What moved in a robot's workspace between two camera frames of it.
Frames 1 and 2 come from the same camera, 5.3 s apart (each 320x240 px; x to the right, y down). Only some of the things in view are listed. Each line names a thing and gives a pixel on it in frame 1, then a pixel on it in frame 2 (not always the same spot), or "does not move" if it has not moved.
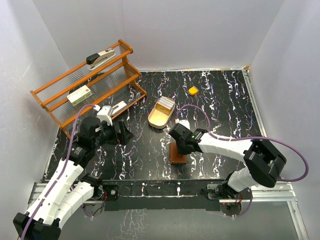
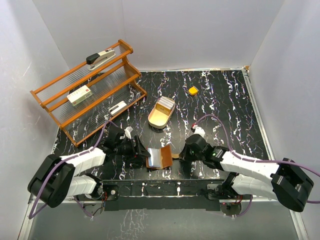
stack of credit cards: [166, 102] does not move
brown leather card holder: [175, 157] -> [160, 158]
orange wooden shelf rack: [104, 80] does not move
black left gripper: [123, 137] -> [139, 149]
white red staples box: [80, 95] does not move
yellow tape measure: [193, 91] does not move
